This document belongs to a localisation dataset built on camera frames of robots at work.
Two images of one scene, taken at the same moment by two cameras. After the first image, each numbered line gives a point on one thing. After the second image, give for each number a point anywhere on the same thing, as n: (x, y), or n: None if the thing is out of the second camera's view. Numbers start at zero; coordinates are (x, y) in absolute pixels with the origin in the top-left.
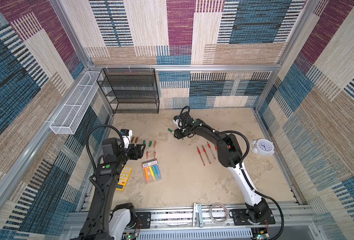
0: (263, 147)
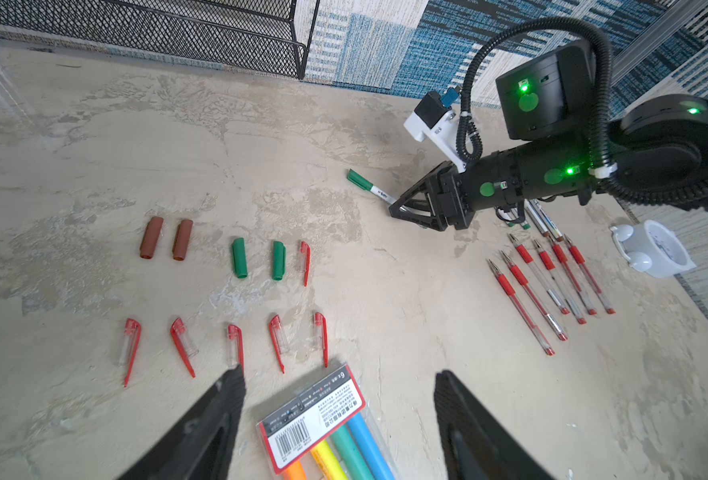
0: (653, 248)
